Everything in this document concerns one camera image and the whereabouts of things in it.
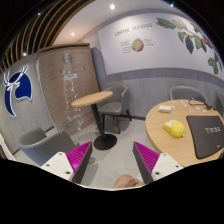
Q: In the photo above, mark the black mouse pad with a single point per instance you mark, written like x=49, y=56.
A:
x=207, y=133

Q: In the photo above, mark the bare human hand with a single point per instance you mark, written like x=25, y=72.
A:
x=127, y=181

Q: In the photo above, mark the grey chair behind small table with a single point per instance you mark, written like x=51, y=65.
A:
x=117, y=104

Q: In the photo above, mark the blue deer wall logo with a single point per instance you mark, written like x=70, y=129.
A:
x=18, y=87

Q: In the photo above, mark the large round wooden table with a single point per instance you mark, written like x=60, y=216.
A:
x=180, y=148

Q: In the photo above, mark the small round wooden table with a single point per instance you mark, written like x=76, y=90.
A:
x=103, y=141

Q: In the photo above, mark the grey armchair near left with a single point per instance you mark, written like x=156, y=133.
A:
x=40, y=148

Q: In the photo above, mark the white tissue box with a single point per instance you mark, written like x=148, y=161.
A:
x=165, y=109

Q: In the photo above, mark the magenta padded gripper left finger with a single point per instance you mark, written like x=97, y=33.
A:
x=72, y=165

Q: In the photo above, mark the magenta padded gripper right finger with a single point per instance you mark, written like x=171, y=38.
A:
x=152, y=165

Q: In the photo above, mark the large plastic-wrapped box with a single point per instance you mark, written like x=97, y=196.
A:
x=67, y=73

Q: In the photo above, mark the grey chair behind big table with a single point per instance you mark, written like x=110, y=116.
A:
x=186, y=92

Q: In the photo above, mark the coffee cherry wall poster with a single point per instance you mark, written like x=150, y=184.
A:
x=158, y=40

